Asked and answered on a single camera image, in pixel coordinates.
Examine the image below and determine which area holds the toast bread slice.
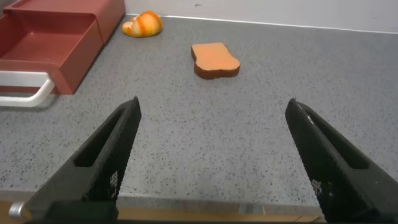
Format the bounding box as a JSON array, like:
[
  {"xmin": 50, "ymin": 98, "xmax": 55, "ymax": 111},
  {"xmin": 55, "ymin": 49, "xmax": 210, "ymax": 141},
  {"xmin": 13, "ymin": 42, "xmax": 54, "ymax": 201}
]
[{"xmin": 190, "ymin": 42, "xmax": 241, "ymax": 80}]

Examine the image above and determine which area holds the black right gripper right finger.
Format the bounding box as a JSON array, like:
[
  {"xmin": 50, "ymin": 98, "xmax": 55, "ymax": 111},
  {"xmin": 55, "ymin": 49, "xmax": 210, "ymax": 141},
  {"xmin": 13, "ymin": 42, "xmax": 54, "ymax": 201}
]
[{"xmin": 285, "ymin": 98, "xmax": 398, "ymax": 222}]

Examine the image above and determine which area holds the red drawer with white handle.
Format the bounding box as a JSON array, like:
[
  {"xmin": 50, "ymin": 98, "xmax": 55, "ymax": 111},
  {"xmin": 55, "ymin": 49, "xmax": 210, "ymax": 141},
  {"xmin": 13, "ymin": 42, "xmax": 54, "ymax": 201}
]
[{"xmin": 0, "ymin": 12, "xmax": 104, "ymax": 108}]

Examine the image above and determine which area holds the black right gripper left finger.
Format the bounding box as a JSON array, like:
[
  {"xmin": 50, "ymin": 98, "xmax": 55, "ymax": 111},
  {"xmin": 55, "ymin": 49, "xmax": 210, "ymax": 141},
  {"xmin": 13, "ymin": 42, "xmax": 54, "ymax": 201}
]
[{"xmin": 24, "ymin": 96, "xmax": 142, "ymax": 222}]

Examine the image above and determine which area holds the orange swirl bread bun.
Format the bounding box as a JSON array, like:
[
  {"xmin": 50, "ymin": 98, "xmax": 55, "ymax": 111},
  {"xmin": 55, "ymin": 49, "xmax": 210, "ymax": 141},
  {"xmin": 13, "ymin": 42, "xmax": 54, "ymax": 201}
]
[{"xmin": 121, "ymin": 10, "xmax": 164, "ymax": 39}]

